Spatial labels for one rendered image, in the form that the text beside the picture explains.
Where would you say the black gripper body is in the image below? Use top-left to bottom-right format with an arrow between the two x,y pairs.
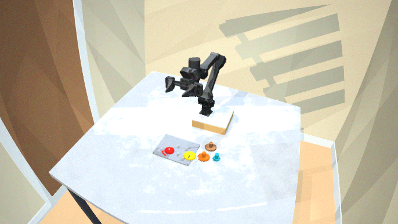
165,76 -> 203,97

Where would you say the cyan gear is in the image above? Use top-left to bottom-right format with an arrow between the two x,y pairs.
212,153 -> 220,162

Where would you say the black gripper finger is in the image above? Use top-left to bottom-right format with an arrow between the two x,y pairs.
182,84 -> 197,97
165,79 -> 173,93

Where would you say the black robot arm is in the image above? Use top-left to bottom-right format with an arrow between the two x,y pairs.
180,52 -> 227,117

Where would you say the tan gear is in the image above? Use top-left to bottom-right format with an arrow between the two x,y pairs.
205,142 -> 216,152

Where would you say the red gear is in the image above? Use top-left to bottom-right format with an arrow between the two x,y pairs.
164,147 -> 174,154

